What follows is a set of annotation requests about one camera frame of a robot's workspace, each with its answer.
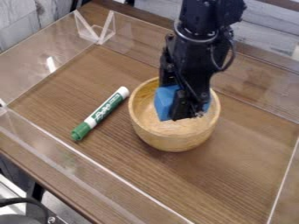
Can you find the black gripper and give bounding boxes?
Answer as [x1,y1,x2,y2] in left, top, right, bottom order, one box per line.
[159,22,235,121]

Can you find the blue block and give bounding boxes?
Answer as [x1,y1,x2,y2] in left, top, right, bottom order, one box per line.
[153,86,199,122]

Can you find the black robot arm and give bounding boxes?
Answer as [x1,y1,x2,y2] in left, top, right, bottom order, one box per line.
[153,0,247,121]

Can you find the black cable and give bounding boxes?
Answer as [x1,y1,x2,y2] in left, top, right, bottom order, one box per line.
[0,197,50,224]

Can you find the clear acrylic tray walls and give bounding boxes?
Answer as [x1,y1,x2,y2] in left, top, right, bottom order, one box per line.
[0,0,299,224]

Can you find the green white marker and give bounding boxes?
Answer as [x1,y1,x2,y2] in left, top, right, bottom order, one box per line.
[71,87,129,141]

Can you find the brown wooden bowl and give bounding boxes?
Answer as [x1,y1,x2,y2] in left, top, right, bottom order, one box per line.
[128,78,220,152]

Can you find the clear acrylic corner bracket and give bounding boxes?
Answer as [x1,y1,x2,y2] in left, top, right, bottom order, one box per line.
[73,10,116,46]

